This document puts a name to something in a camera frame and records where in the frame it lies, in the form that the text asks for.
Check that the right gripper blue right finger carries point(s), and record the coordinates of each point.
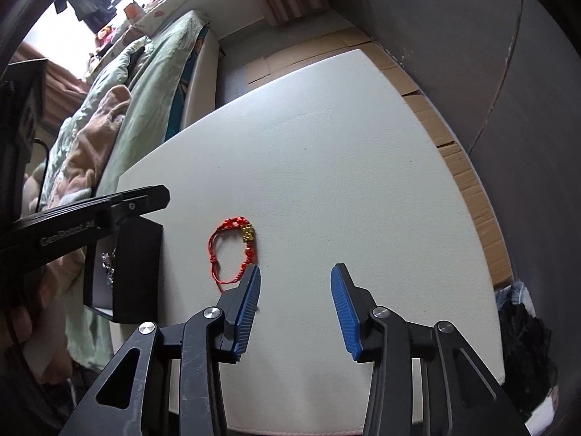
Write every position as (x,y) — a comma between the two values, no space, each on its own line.
(460,396)

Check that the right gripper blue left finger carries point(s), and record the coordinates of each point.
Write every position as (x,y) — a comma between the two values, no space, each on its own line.
(131,395)

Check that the black jewelry box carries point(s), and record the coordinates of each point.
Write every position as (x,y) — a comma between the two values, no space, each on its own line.
(121,273)

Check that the left hand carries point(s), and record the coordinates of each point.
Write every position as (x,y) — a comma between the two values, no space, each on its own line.
(41,333)

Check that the pink fleece blanket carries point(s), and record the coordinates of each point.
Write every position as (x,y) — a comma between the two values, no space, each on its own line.
(84,165)

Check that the dark clothes pile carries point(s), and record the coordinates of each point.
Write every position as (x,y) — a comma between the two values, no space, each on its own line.
(530,373)

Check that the left pink curtain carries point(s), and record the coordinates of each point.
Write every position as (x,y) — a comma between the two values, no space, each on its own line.
(54,90)

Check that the green floral duvet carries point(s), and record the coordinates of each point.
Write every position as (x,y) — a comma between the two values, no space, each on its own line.
(113,74)

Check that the green bed sheet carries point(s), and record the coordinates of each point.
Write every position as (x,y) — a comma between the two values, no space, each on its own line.
(143,130)

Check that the white leather table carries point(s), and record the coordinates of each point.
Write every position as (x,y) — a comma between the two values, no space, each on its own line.
(330,165)

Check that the hanging dark clothes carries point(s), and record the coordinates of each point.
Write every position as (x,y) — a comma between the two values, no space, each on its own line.
(95,14)

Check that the orange item on sill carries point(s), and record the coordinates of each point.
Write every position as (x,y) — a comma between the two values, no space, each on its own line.
(133,12)

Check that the floral window seat cushion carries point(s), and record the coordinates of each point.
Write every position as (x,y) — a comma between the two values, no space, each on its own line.
(155,19)

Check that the flattened cardboard sheets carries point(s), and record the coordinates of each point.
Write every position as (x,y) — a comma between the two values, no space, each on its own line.
(263,70)

